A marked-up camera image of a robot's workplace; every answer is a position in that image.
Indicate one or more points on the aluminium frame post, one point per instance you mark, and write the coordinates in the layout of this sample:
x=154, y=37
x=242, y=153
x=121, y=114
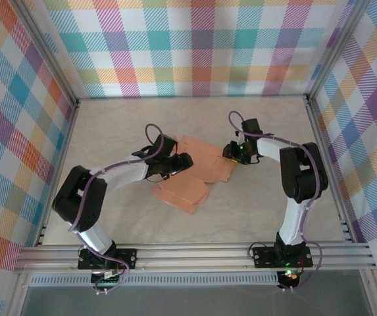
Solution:
x=43, y=49
x=336, y=49

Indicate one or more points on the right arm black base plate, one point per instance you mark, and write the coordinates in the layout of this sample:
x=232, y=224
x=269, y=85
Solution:
x=260, y=256

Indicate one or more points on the aluminium side rail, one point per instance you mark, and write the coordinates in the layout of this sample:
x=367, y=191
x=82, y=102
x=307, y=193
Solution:
x=60, y=171
x=329, y=171

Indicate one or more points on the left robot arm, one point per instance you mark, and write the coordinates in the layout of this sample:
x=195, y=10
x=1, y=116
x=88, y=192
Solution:
x=79, y=197

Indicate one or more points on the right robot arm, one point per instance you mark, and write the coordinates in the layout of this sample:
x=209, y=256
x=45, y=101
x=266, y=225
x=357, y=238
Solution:
x=300, y=177

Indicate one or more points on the aluminium mounting rail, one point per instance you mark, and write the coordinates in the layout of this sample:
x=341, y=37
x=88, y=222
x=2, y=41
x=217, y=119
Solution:
x=191, y=256

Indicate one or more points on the grey metal panel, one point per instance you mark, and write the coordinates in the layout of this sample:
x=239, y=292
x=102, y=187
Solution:
x=191, y=301

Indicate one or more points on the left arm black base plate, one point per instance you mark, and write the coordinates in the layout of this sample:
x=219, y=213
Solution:
x=129, y=258

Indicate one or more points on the orange paper box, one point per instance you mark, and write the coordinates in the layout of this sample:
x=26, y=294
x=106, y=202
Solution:
x=188, y=194

